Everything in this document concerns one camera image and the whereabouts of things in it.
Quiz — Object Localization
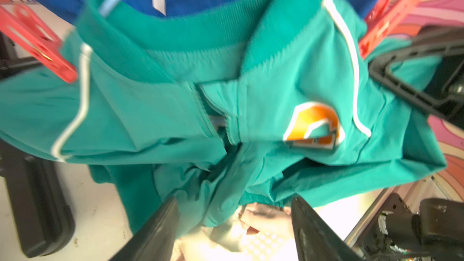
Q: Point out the red clothespin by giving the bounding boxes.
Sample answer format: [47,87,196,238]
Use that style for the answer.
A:
[359,0,421,59]
[1,4,78,83]

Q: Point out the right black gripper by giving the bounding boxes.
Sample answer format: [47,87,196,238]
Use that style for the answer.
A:
[369,27,464,129]

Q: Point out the pink printed jacket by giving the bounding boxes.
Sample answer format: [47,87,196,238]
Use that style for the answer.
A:
[171,203,298,261]

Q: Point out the green jacket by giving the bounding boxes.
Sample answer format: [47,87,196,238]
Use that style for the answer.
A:
[1,0,447,235]

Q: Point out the red clothespin on green jacket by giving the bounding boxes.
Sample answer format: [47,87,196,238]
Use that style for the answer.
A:
[1,4,78,83]

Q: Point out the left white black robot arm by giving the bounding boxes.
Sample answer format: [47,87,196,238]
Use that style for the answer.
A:
[112,197,464,261]

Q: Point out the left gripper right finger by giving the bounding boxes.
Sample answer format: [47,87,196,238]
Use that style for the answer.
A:
[291,196,362,261]

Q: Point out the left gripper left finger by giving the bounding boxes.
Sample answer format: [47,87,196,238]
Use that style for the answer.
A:
[111,197,180,261]

